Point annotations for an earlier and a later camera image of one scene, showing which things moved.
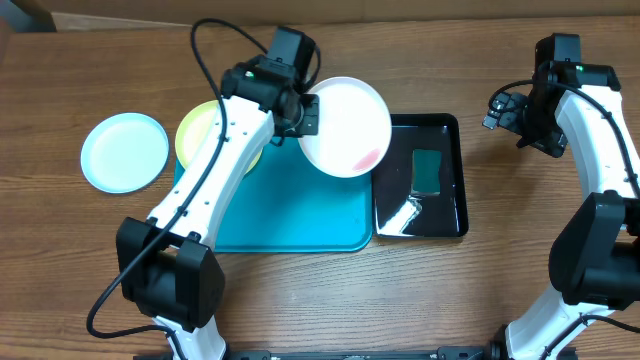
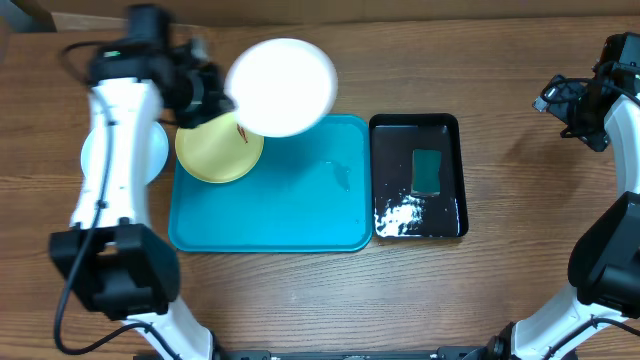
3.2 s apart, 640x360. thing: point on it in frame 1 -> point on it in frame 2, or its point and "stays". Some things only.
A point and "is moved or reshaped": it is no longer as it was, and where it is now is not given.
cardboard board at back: (100, 15) stays
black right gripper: (553, 143) -> (597, 137)
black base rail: (442, 353) stays
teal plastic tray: (284, 204) stays
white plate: (354, 128) is moved or reshaped
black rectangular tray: (397, 213) stays
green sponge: (426, 172) stays
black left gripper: (309, 122) -> (212, 103)
